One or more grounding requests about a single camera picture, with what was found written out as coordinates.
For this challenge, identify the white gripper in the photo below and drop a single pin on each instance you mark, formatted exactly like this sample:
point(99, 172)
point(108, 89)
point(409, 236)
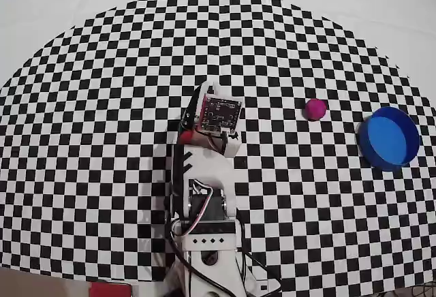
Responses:
point(187, 117)

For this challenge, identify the pink faceted ball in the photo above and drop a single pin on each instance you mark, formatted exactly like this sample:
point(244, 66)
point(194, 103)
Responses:
point(315, 109)

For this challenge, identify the red flat box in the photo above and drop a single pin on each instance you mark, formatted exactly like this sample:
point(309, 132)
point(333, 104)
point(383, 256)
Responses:
point(110, 290)

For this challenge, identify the blue round box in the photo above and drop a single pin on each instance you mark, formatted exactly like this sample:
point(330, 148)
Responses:
point(388, 133)

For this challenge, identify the small red knob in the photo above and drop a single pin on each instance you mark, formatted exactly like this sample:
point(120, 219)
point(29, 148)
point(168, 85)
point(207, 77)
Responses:
point(187, 137)

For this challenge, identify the black white checkerboard mat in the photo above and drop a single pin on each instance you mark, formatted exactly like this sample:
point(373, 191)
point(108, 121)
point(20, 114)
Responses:
point(102, 106)

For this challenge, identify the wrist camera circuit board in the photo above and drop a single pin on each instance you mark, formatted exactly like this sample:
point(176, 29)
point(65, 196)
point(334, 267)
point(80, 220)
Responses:
point(221, 113)

